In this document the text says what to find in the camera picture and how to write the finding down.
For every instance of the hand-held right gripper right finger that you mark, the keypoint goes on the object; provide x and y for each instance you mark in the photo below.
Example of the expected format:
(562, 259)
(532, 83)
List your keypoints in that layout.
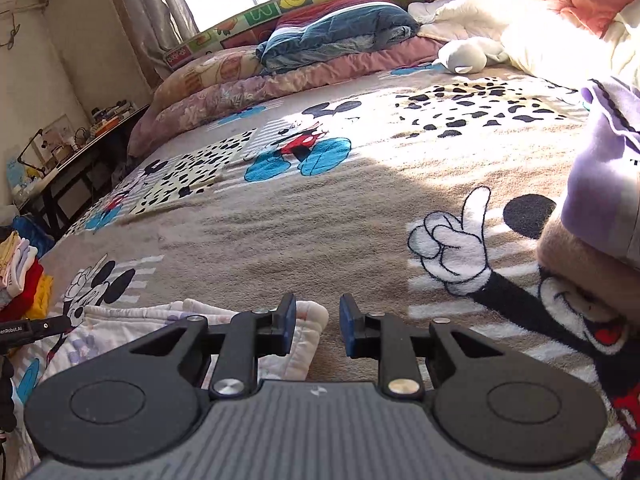
(347, 327)

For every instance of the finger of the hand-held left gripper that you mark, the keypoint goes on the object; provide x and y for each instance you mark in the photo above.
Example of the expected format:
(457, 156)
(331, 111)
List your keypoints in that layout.
(50, 325)

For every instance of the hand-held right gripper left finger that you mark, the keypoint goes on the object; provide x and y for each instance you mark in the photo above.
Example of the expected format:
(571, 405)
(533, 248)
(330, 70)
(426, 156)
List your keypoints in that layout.
(287, 325)

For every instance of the white floral padded garment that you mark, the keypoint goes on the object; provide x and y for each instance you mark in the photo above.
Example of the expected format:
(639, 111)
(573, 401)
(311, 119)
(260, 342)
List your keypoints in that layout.
(310, 325)

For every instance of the yellow folded sweater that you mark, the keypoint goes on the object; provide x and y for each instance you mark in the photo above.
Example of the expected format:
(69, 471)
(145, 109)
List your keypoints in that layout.
(44, 297)

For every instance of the lavender printed folded garment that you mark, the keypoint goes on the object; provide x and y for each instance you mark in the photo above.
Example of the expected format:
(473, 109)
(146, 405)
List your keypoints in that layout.
(2, 300)

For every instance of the red folded sweater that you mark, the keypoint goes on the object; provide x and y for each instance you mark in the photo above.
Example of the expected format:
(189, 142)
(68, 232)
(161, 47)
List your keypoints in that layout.
(29, 285)

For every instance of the pale yellow folded garment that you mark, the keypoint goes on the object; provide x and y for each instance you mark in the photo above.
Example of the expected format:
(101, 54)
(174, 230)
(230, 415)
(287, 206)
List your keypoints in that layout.
(9, 252)

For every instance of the blue bag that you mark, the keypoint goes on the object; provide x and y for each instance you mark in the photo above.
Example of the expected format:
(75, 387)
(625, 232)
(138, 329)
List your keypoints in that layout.
(35, 227)

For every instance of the cartoon printed blanket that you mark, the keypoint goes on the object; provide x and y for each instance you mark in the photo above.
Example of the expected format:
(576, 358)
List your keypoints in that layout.
(325, 220)

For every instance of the black desk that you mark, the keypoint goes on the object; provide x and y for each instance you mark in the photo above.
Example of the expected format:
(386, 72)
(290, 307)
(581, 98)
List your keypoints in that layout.
(75, 170)

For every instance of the blue white packet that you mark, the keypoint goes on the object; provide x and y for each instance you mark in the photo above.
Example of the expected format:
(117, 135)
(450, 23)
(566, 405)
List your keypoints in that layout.
(15, 170)

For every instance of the black desk lamp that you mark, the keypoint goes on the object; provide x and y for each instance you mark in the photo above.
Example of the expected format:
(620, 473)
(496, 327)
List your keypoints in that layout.
(30, 147)

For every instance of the white picture board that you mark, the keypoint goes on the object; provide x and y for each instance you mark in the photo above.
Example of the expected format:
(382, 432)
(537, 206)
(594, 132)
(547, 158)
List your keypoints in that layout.
(55, 135)

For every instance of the long pink floral pillow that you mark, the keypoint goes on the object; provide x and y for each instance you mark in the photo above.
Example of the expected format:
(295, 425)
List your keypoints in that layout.
(240, 90)

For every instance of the yellow cartoon pillow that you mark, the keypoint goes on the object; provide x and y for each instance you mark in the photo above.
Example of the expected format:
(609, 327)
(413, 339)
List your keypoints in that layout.
(220, 67)

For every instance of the purple folded garment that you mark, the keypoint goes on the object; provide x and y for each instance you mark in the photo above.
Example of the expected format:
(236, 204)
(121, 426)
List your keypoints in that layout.
(605, 185)

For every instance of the white plush toy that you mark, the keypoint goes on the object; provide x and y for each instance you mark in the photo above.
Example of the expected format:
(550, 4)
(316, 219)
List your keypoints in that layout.
(465, 57)

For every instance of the blue folded quilt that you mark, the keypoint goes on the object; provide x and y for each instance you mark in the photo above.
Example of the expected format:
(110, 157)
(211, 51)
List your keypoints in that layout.
(340, 30)

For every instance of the grey curtain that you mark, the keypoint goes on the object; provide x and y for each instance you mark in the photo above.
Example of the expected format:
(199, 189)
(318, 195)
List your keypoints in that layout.
(150, 10)

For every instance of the white quilt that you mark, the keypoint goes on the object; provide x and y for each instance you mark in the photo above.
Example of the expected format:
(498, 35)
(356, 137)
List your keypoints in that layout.
(550, 45)

